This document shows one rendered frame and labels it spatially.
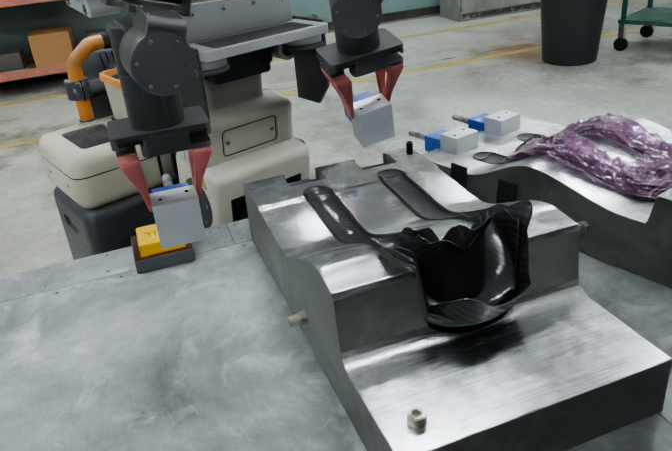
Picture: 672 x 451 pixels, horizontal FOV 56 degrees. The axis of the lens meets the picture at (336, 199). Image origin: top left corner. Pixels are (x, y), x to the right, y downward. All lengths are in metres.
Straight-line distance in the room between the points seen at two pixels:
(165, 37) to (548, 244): 0.41
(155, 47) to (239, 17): 0.57
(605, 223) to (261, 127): 0.67
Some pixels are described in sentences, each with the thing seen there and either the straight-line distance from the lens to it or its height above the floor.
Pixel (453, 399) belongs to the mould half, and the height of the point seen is 0.86.
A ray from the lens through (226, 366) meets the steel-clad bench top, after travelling 0.71.
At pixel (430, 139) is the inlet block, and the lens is 1.06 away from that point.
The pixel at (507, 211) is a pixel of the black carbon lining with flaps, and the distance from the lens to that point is 0.66.
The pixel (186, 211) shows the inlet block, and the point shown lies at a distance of 0.71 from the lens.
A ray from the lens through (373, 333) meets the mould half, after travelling 0.59.
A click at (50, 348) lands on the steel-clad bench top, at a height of 0.80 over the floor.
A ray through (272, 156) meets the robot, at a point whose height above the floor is 0.80.
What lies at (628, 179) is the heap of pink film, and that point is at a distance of 0.88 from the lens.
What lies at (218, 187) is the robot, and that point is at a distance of 1.17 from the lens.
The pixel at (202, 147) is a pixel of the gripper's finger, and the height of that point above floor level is 1.02.
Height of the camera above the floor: 1.24
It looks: 26 degrees down
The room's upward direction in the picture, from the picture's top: 5 degrees counter-clockwise
